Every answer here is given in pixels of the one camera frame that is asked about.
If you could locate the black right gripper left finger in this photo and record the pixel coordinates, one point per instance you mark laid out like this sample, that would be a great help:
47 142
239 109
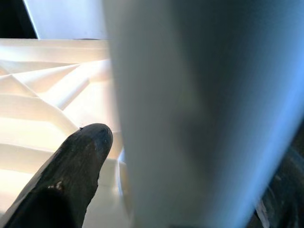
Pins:
71 171

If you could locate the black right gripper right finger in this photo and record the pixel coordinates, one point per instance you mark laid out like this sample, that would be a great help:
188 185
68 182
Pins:
285 197

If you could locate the white plastic table top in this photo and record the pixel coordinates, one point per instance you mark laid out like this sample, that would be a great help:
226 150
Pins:
47 95

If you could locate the white plastic table leg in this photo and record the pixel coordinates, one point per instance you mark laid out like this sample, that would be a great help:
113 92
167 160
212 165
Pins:
190 107

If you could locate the black door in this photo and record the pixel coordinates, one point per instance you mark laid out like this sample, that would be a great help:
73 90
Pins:
12 19

